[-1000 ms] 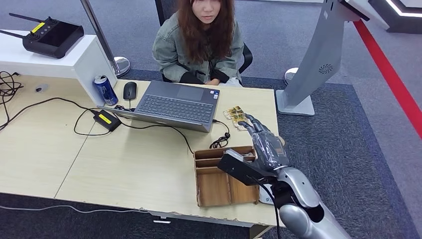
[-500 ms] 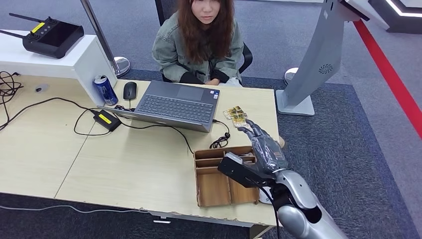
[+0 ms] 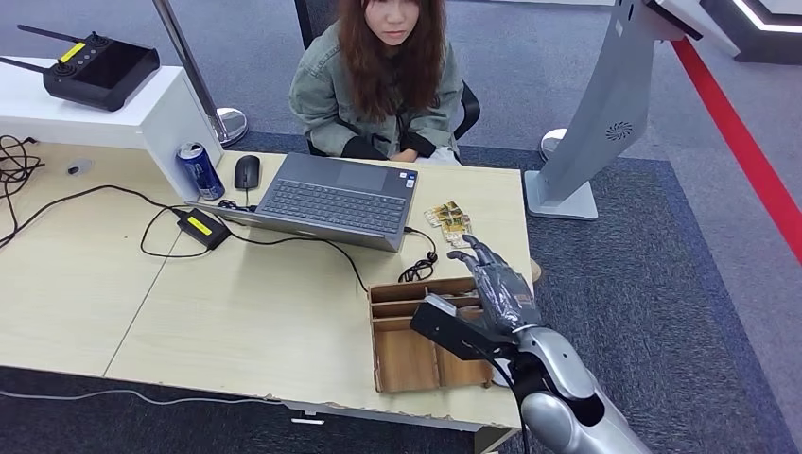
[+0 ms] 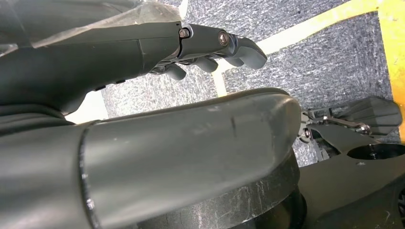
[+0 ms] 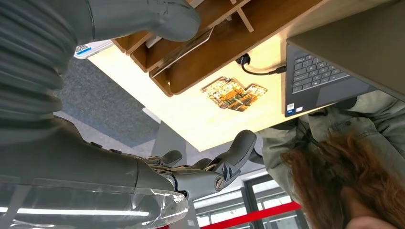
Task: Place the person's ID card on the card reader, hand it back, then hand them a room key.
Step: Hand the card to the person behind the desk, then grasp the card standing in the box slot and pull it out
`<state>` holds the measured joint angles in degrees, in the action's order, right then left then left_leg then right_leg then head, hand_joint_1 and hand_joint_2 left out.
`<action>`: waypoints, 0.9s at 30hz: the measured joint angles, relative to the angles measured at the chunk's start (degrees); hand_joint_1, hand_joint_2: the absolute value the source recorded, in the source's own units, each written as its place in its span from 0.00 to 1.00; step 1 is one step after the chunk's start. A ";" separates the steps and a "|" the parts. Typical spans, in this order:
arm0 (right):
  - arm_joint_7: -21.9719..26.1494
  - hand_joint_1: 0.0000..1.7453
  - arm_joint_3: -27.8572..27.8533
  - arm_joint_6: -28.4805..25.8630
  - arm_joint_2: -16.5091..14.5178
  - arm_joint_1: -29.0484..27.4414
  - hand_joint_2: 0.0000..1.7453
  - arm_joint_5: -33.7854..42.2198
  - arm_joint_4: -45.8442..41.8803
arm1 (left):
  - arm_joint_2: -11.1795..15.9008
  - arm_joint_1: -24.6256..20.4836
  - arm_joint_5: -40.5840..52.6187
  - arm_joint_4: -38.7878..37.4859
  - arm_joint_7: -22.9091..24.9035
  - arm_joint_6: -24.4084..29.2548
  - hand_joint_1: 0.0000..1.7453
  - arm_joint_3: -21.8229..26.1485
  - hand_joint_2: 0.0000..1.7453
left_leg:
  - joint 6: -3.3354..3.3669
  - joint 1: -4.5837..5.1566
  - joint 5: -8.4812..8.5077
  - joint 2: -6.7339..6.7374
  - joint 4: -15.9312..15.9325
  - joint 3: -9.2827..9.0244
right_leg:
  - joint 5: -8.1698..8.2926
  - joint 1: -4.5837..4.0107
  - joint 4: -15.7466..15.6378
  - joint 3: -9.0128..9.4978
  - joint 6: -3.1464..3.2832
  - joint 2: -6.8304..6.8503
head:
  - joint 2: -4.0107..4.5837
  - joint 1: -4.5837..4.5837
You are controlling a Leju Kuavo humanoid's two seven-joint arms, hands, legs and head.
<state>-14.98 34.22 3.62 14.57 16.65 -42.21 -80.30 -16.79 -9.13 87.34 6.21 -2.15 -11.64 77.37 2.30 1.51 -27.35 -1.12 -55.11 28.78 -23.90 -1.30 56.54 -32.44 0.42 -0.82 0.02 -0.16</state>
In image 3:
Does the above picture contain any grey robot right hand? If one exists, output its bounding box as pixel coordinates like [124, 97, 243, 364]
[446, 235, 544, 337]

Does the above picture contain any person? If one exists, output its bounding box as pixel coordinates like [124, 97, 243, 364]
[288, 0, 466, 166]

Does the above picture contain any grey laptop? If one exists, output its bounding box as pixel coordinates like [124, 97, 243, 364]
[185, 151, 420, 253]

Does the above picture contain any wooden organizer box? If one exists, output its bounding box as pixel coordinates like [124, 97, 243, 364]
[367, 276, 497, 394]

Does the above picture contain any chrome stanchion base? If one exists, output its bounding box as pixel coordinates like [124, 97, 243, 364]
[539, 127, 569, 163]

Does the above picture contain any black computer mouse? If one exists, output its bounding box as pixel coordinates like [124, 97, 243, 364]
[233, 154, 262, 192]

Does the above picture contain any silver kiosk stand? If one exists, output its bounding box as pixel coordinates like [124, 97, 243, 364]
[525, 0, 741, 221]

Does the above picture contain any blue drink can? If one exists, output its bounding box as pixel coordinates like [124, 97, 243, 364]
[176, 141, 226, 201]

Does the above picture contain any black power adapter yellow label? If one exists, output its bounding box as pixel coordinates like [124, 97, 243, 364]
[176, 209, 233, 252]

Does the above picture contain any chrome stanchion pole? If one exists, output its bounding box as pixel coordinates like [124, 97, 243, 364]
[151, 0, 250, 148]

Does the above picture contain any white cabinet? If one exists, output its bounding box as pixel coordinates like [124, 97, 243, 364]
[0, 57, 224, 201]

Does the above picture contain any black remote controller with antennas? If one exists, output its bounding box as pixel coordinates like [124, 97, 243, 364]
[0, 24, 162, 113]

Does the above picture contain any black platform with light strip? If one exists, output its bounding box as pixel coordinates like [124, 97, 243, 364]
[700, 0, 802, 65]

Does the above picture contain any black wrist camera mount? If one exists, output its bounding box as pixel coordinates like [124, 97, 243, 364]
[410, 294, 524, 363]

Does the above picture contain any black laptop charging cable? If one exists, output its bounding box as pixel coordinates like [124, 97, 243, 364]
[138, 205, 439, 294]

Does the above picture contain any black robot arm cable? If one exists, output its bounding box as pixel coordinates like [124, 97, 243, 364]
[476, 340, 533, 454]

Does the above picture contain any black mouse cable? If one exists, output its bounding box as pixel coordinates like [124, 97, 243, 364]
[218, 186, 260, 213]

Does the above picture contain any black adapter mains cable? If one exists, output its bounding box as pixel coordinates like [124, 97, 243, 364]
[0, 183, 186, 251]

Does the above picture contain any white floor cable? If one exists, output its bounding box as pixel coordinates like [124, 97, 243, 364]
[0, 388, 285, 408]

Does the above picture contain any black looped cable bundle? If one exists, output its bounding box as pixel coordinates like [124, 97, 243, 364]
[0, 134, 45, 207]

